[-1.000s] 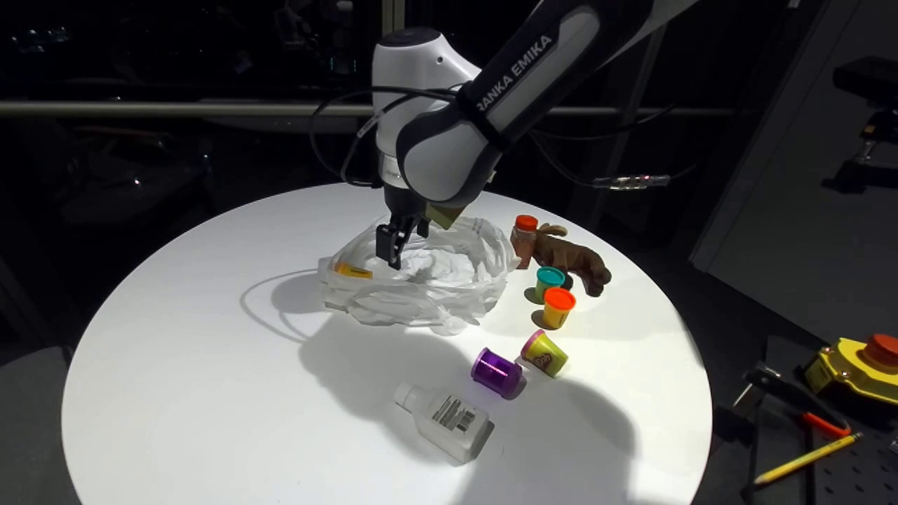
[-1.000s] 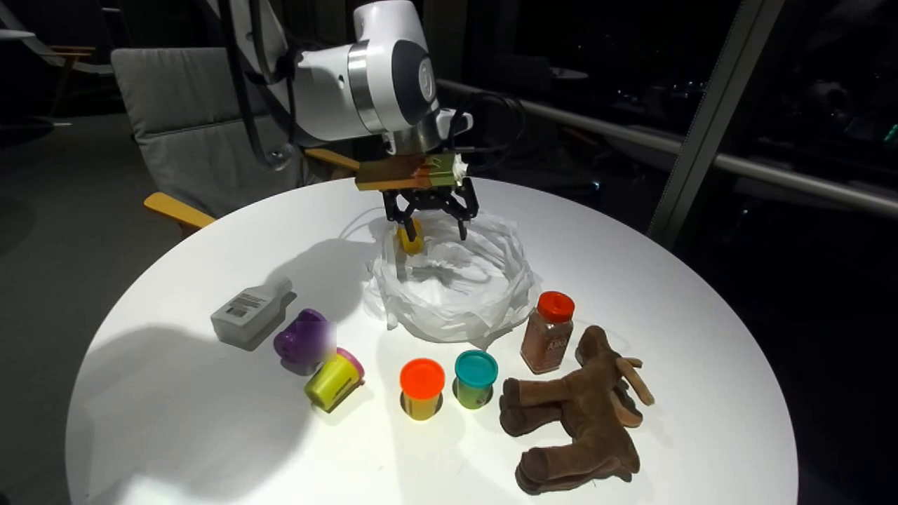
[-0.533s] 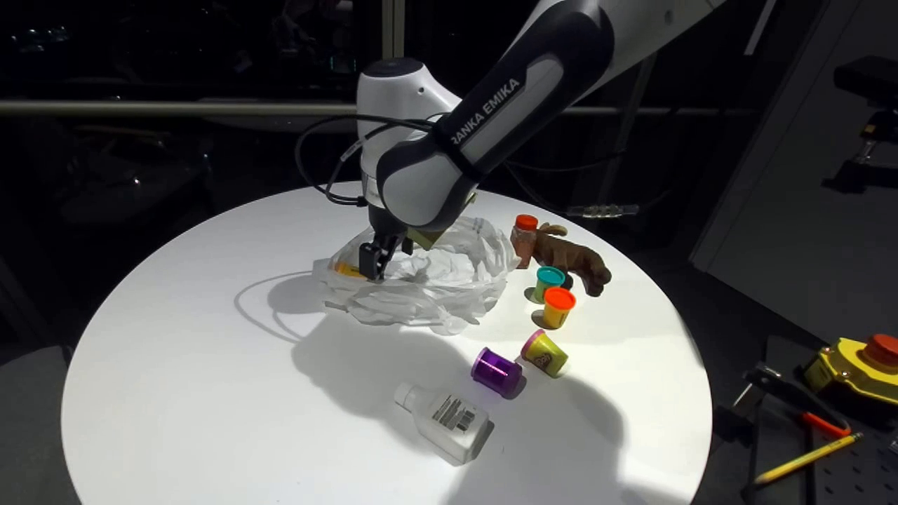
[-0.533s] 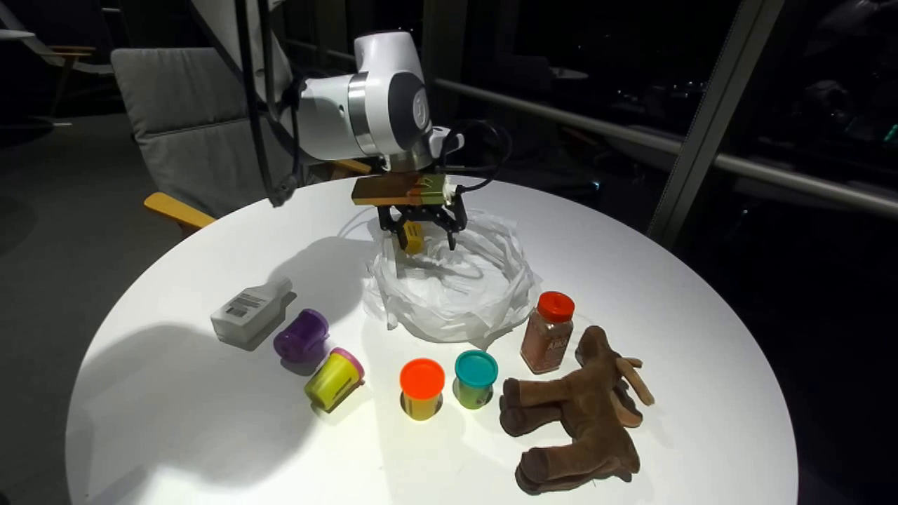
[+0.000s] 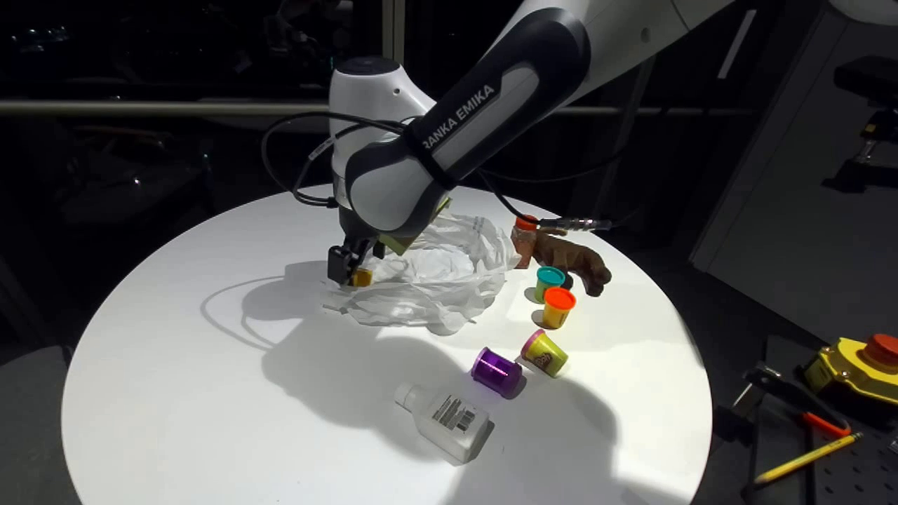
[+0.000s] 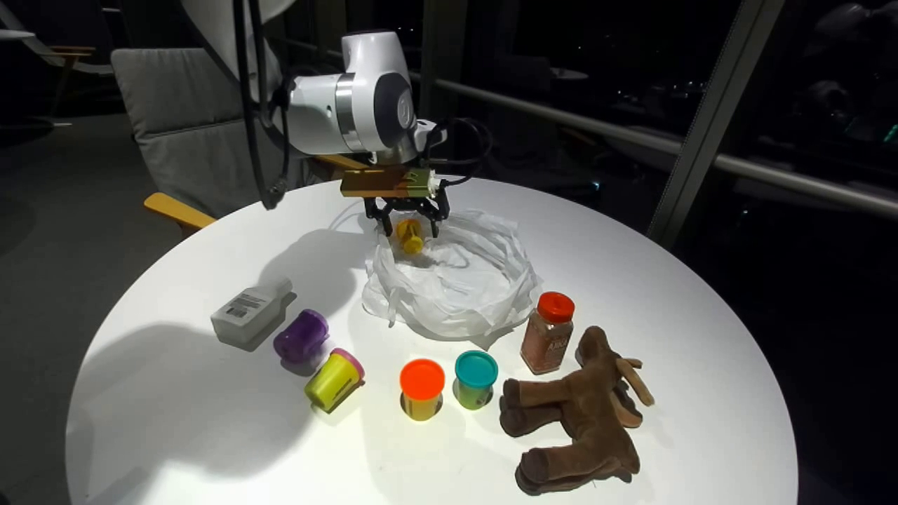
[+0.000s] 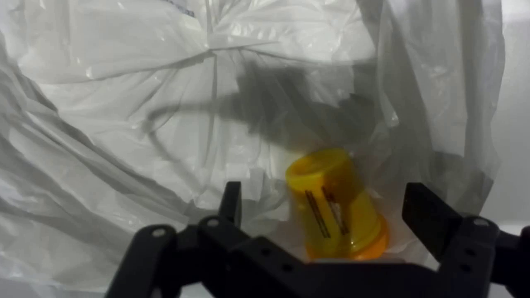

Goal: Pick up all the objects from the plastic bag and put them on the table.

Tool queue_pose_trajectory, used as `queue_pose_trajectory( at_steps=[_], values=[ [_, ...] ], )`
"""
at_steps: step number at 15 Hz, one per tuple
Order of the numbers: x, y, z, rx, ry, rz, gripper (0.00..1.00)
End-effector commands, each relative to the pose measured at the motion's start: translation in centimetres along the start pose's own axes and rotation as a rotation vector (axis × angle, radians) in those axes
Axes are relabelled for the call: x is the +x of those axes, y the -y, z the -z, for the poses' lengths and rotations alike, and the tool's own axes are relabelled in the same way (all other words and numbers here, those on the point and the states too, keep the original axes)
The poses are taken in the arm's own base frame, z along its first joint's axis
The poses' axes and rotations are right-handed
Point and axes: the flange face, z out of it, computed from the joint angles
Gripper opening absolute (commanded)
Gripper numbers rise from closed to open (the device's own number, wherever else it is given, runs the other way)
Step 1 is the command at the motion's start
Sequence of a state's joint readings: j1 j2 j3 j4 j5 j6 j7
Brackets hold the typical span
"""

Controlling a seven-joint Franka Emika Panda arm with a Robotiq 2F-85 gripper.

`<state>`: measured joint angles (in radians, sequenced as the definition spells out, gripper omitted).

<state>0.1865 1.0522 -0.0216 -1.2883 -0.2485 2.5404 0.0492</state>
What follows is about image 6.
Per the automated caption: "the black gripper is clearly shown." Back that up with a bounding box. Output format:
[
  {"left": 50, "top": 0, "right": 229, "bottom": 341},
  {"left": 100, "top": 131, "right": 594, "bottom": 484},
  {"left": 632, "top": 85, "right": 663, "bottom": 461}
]
[{"left": 360, "top": 191, "right": 455, "bottom": 239}]

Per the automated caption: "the yellow toy bottle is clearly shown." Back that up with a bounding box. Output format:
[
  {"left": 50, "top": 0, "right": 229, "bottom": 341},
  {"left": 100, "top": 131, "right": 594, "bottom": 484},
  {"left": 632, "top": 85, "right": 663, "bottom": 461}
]
[{"left": 391, "top": 216, "right": 431, "bottom": 257}]

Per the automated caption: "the orange-lid yellow play dough tub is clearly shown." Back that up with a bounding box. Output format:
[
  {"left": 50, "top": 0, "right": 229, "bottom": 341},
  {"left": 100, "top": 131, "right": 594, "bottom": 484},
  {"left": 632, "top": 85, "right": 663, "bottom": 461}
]
[{"left": 398, "top": 357, "right": 450, "bottom": 424}]

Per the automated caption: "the teal-lid play dough tub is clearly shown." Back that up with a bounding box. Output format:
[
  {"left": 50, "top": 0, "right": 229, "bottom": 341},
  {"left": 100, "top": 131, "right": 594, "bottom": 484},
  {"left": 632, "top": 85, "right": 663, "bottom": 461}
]
[{"left": 453, "top": 348, "right": 502, "bottom": 411}]

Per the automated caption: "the red-lid brown jar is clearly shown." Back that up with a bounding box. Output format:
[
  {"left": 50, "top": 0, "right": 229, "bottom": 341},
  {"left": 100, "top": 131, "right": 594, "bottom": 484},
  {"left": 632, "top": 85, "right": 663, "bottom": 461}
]
[{"left": 518, "top": 289, "right": 579, "bottom": 378}]

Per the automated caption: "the white squeeze bottle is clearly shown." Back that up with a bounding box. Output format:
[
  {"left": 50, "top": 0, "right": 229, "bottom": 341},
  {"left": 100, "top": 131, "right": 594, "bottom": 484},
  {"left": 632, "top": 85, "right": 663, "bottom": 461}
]
[{"left": 207, "top": 278, "right": 300, "bottom": 353}]

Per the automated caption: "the brown plush dog toy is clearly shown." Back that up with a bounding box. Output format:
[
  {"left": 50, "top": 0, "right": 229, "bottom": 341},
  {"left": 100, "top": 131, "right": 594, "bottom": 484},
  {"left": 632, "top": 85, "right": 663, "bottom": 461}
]
[{"left": 496, "top": 323, "right": 656, "bottom": 500}]

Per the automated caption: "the white plastic bag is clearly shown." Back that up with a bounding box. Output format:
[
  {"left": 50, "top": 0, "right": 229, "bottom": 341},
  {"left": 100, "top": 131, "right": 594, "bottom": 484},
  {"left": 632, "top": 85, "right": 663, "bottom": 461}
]
[{"left": 360, "top": 205, "right": 542, "bottom": 351}]

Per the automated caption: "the grey chair with wooden arms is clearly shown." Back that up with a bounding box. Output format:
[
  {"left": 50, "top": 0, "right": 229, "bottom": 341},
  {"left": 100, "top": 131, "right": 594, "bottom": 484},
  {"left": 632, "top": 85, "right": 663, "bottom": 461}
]
[{"left": 109, "top": 45, "right": 374, "bottom": 232}]

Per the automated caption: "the horizontal metal railing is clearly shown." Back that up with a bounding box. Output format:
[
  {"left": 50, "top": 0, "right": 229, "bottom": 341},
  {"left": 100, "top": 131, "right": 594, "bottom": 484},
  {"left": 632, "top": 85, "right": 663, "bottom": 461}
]
[{"left": 431, "top": 75, "right": 898, "bottom": 222}]

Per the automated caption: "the dark vertical window post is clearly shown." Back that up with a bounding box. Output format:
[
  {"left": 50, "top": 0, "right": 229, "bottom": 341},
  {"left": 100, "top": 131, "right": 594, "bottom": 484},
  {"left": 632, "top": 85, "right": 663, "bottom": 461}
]
[{"left": 419, "top": 0, "right": 472, "bottom": 124}]

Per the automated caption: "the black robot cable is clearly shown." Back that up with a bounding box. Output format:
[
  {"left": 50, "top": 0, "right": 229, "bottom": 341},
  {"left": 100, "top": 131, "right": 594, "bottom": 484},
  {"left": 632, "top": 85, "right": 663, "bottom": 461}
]
[{"left": 229, "top": 0, "right": 290, "bottom": 209}]

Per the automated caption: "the grey window post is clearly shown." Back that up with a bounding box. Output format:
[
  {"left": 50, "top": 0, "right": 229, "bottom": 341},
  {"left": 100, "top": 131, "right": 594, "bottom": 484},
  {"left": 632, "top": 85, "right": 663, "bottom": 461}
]
[{"left": 645, "top": 0, "right": 788, "bottom": 249}]

